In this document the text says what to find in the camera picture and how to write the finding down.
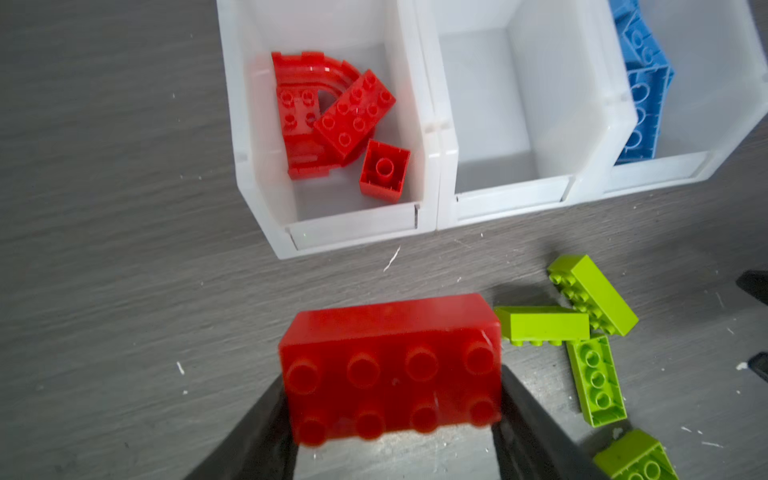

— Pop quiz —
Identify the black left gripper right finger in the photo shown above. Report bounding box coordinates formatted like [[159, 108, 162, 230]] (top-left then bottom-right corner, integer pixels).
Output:
[[491, 365, 608, 480]]

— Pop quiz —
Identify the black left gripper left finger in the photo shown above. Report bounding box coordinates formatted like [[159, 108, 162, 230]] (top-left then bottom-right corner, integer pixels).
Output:
[[185, 377, 298, 480]]

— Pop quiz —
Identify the green lego brick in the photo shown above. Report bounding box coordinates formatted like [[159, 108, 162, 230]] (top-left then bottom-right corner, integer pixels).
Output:
[[547, 255, 639, 336], [593, 429, 678, 480], [567, 334, 628, 428], [493, 306, 591, 346]]

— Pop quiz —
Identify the blue lego brick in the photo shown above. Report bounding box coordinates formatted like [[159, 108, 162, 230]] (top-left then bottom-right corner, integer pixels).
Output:
[[609, 0, 669, 70], [616, 65, 674, 165]]

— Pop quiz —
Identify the red small lego brick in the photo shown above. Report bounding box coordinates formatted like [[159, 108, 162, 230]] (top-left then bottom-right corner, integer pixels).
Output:
[[359, 139, 411, 203]]

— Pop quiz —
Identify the white right storage bin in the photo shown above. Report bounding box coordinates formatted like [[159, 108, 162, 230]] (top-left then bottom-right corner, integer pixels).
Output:
[[605, 1, 767, 197]]

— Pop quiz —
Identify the white storage bin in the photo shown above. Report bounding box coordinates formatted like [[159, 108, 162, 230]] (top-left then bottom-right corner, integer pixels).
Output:
[[217, 1, 439, 259], [605, 1, 767, 197], [414, 1, 636, 230]]

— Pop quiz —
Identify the white left storage bin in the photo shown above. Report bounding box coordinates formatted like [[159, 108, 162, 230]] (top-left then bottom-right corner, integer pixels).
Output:
[[217, 1, 439, 259]]

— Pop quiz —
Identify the white middle storage bin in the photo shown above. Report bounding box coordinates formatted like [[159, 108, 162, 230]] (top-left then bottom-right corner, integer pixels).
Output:
[[414, 1, 636, 230]]

